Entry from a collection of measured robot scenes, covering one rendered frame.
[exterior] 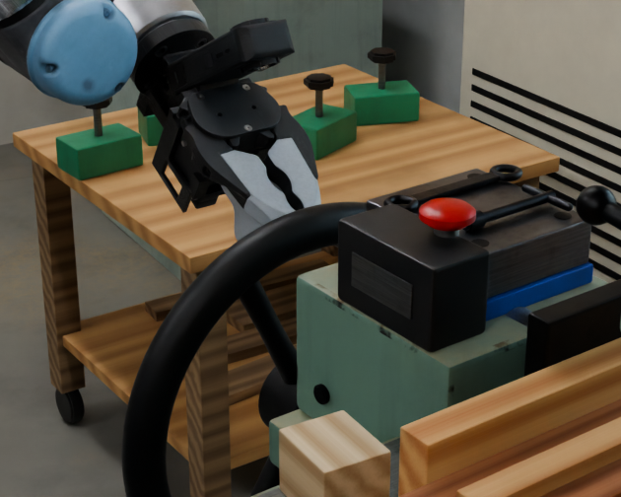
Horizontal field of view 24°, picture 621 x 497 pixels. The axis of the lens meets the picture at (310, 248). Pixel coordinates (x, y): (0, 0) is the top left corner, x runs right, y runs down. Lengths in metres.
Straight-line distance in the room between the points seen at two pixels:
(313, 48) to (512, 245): 2.21
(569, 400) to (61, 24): 0.45
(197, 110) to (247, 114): 0.04
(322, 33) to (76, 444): 1.01
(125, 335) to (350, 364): 1.64
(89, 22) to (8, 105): 2.83
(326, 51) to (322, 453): 2.31
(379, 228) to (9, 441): 1.80
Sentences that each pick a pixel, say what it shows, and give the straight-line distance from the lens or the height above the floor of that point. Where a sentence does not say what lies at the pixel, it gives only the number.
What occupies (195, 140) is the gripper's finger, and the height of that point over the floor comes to 0.96.
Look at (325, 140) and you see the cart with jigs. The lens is 2.18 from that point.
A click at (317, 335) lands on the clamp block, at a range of 0.82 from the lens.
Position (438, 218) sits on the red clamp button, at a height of 1.02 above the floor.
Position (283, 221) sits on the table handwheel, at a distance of 0.91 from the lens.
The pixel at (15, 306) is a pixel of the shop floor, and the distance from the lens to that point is 2.96.
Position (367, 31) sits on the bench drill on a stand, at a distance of 3.02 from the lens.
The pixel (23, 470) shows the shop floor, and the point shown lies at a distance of 2.43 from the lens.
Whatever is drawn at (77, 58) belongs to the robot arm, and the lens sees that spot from 0.98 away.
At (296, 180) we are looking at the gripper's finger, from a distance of 1.03.
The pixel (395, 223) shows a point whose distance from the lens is 0.77.
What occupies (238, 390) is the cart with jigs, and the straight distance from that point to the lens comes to 2.22.
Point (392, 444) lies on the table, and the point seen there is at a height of 0.90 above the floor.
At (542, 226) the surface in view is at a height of 1.00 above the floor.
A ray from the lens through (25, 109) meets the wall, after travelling 3.82.
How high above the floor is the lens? 1.32
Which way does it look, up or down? 25 degrees down
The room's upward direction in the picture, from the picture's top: straight up
